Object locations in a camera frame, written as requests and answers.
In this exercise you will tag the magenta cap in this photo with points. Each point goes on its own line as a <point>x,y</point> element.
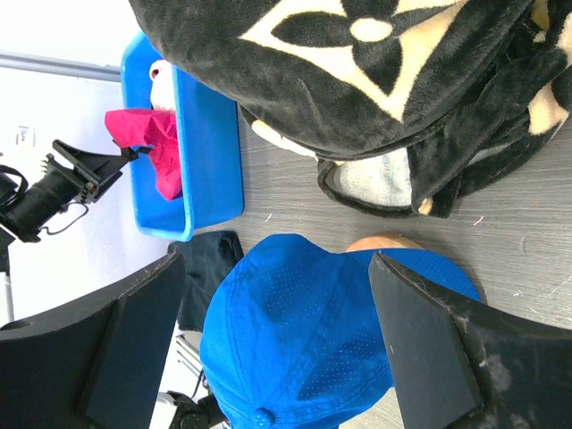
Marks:
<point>156,130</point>

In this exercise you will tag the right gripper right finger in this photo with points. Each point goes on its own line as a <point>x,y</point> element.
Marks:
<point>458,363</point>

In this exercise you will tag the left aluminium frame post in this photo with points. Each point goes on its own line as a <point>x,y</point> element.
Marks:
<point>61,67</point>

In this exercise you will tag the blue plastic bin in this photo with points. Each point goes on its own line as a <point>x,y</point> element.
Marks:
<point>211,178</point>

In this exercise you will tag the black patterned plush blanket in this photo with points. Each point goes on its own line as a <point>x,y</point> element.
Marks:
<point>406,106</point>

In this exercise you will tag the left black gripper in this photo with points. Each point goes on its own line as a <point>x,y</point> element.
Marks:
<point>26,208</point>

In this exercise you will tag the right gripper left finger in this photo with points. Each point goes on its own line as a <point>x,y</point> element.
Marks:
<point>97,361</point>

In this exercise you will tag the blue cap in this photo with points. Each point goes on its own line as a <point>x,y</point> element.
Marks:
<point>292,338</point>

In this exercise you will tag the pink cap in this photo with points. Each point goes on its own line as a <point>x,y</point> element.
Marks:
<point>162,87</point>

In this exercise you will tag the wooden hat stand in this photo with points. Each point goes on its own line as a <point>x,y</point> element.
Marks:
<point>381,241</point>

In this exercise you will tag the navy blue cloth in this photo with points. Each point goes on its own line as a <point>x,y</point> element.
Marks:
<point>209,257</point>

